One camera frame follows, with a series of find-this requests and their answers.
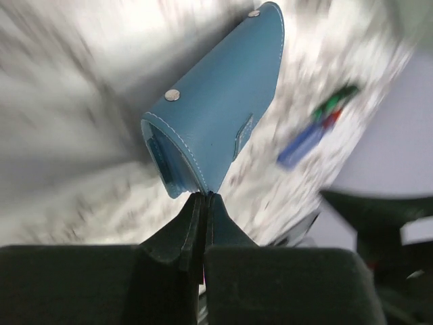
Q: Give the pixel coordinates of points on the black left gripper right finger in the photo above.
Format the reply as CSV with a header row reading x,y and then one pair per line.
x,y
251,284

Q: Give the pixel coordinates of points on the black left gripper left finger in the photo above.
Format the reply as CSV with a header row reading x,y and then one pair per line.
x,y
155,282

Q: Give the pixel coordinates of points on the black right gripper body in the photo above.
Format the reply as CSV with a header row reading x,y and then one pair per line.
x,y
402,273

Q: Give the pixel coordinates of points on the blue leather card holder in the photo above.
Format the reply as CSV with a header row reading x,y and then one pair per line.
x,y
200,125

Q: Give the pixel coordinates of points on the blue transparent handle screwdriver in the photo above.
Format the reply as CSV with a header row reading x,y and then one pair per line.
x,y
306,140

